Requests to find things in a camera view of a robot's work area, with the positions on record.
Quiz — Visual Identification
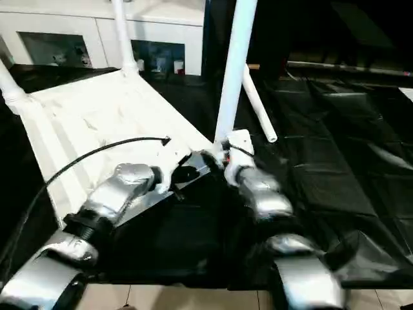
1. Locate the black metal rail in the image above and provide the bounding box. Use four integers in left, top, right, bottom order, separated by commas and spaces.
287, 60, 413, 78

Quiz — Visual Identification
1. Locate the white plastic table leg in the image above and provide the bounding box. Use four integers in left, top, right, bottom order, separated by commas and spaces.
212, 0, 259, 154
0, 58, 31, 116
111, 0, 140, 77
241, 65, 279, 143

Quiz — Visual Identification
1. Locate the black mat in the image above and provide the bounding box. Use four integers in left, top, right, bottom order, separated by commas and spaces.
0, 61, 413, 290

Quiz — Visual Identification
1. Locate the white glass-door cabinet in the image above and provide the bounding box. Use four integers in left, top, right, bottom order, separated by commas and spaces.
0, 0, 207, 77

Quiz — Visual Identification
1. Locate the white plastic table top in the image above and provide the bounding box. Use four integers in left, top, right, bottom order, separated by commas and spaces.
13, 67, 228, 225

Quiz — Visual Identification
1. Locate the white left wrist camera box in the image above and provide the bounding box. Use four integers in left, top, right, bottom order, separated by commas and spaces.
150, 145, 196, 192

